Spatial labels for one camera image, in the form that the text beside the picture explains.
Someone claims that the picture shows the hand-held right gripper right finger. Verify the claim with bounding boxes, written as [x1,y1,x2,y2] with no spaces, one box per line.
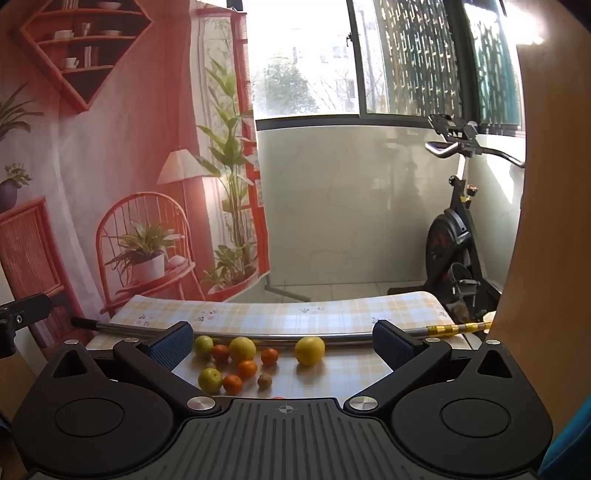
[344,319,522,416]

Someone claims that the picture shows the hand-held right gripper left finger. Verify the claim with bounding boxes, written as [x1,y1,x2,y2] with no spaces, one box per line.
[44,320,222,417]

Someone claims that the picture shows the green apple front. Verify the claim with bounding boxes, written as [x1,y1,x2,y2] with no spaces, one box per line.
[198,367,223,395]

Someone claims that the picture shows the yellow lemon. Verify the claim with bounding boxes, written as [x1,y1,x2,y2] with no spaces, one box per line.
[229,337,257,364]

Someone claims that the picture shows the yellow grapefruit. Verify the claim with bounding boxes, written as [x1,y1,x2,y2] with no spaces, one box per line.
[294,336,326,367]

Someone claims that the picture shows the long silver metal pole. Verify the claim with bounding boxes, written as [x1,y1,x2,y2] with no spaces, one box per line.
[70,316,492,347]

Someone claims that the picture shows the orange plaid floral tablecloth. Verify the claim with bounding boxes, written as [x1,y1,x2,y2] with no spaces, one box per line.
[88,291,485,402]

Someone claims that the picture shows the black exercise bike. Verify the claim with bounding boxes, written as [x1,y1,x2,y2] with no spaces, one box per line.
[387,113,527,324]

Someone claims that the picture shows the grey metal backdrop stand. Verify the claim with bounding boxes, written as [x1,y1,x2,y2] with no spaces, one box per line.
[264,272,312,303]

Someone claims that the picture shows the brown wooden panel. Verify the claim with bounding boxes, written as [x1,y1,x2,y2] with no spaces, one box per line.
[489,41,591,462]

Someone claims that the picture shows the printed room backdrop cloth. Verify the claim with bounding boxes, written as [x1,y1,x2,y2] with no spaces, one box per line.
[0,0,271,365]

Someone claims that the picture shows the blue cloth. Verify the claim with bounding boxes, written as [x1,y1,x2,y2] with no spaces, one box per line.
[538,406,591,480]

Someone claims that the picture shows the glass window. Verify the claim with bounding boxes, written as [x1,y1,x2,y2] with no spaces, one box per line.
[247,0,525,134]

